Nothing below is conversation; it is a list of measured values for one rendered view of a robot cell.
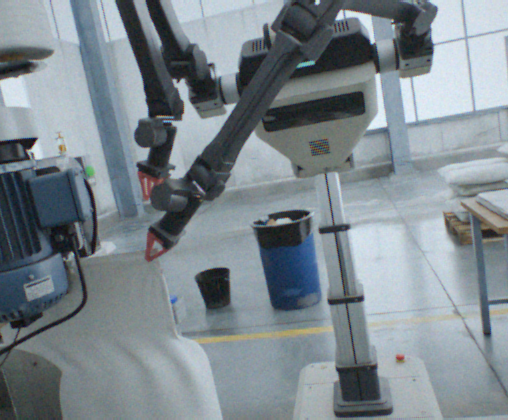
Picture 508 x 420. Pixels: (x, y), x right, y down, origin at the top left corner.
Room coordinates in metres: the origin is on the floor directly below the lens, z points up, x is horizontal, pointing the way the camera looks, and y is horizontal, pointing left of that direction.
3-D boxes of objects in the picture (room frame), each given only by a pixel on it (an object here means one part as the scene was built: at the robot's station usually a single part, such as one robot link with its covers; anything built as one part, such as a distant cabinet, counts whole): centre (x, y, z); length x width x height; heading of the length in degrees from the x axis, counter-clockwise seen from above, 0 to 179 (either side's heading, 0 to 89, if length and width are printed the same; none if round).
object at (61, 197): (0.79, 0.32, 1.25); 0.10 x 0.08 x 0.12; 13
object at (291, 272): (3.31, -0.19, 0.32); 0.51 x 0.48 x 0.65; 168
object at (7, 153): (0.76, 0.42, 1.35); 0.12 x 0.12 x 0.04
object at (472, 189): (4.15, -2.07, 0.44); 0.66 x 0.43 x 0.13; 168
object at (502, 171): (3.94, -2.05, 0.57); 0.66 x 0.42 x 0.13; 70
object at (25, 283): (0.76, 0.42, 1.21); 0.15 x 0.15 x 0.25
